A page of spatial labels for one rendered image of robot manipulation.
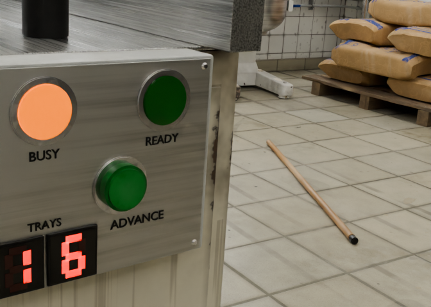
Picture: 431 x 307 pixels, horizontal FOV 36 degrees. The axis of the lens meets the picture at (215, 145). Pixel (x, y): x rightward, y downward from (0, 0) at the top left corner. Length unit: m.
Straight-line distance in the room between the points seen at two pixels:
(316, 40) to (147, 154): 5.43
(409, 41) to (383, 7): 0.44
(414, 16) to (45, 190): 4.12
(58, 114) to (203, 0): 0.14
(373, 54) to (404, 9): 0.36
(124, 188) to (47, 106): 0.07
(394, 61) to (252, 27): 3.79
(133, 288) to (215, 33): 0.19
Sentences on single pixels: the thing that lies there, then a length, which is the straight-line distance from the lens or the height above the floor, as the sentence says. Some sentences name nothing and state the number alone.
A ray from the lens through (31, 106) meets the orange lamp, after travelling 0.38.
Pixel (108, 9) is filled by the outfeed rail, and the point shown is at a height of 0.85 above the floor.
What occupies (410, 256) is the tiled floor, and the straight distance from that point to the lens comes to 2.29.
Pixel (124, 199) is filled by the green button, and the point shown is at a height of 0.75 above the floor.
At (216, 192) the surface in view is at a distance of 0.52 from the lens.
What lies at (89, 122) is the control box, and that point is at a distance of 0.40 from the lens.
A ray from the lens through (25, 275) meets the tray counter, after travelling 0.42.
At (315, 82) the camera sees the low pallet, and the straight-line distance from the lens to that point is 4.73.
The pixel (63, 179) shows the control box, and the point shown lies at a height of 0.77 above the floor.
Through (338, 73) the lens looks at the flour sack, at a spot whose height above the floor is 0.17.
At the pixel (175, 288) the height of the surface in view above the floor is 0.66.
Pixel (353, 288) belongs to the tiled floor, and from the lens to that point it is 2.02.
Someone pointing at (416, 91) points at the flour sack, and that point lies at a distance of 4.27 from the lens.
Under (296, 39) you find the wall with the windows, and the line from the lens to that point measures 5.69.
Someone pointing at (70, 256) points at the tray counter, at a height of 0.72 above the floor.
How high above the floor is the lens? 0.90
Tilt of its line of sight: 16 degrees down
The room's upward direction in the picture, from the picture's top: 4 degrees clockwise
